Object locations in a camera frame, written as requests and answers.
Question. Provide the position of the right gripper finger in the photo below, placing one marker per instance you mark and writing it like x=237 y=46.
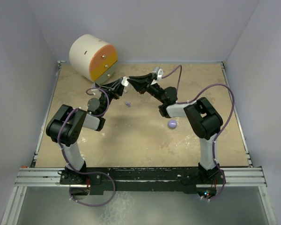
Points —
x=141 y=80
x=140 y=87

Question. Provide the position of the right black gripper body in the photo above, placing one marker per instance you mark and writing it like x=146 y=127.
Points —
x=155 y=90

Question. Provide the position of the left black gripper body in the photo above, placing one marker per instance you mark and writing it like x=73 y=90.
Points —
x=112 y=94

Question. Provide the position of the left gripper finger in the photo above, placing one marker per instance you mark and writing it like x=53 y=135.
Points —
x=120 y=90
x=115 y=85

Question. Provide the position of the white earbud charging case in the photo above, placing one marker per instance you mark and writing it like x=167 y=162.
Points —
x=124 y=81

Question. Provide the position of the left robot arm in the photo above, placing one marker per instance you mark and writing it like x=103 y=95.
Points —
x=66 y=125

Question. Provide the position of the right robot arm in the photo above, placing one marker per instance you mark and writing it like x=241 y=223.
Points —
x=204 y=120

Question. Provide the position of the purple earbud charging case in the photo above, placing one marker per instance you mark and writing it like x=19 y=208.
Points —
x=172 y=124

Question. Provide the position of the round mini drawer cabinet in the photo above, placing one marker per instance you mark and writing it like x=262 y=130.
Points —
x=93 y=58

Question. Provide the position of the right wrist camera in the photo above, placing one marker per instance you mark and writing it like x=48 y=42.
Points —
x=157 y=73

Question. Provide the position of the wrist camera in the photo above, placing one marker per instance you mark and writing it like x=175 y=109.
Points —
x=157 y=73
x=93 y=90

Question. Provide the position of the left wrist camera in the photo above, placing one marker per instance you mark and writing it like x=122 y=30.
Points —
x=93 y=90

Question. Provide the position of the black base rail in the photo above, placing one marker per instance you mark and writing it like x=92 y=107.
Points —
x=97 y=180

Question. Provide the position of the aluminium frame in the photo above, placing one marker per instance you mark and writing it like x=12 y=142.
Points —
x=138 y=136

